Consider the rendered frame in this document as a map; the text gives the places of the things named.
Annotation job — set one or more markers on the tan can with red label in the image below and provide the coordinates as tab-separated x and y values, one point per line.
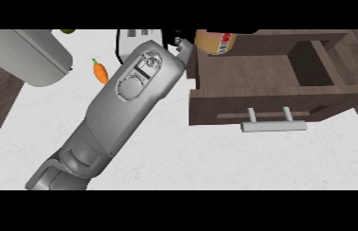
211	44

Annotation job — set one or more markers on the brown wooden drawer box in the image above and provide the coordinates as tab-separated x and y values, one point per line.
252	70

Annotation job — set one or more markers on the white appliance with dark slots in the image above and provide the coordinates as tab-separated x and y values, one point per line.
132	44

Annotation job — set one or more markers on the pale grey rounded appliance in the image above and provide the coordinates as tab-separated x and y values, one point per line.
33	58

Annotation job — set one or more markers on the brown wooden panel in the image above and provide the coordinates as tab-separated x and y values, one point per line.
8	92

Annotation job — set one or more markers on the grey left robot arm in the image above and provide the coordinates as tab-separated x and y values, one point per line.
128	92

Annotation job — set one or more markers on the green vegetable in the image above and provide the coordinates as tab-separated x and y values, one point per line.
69	30

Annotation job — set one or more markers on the brown wooden drawer front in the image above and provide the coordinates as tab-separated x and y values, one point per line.
224	107

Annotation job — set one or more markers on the orange carrot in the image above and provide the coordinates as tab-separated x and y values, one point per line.
100	73

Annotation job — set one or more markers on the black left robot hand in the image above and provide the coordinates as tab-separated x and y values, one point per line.
180	33

